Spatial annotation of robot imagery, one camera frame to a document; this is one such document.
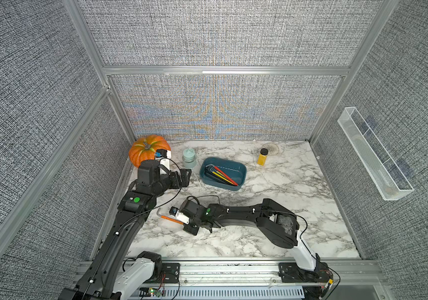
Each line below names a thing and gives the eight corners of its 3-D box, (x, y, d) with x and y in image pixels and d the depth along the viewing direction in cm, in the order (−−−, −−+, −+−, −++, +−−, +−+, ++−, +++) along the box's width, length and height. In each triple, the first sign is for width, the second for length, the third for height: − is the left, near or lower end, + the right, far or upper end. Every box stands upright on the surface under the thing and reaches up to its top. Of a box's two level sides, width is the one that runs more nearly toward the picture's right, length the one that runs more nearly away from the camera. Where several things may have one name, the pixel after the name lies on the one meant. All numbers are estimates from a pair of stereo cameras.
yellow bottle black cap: (256, 164, 111) (259, 153, 103) (257, 158, 114) (260, 147, 106) (263, 166, 111) (267, 154, 103) (264, 160, 113) (268, 148, 105)
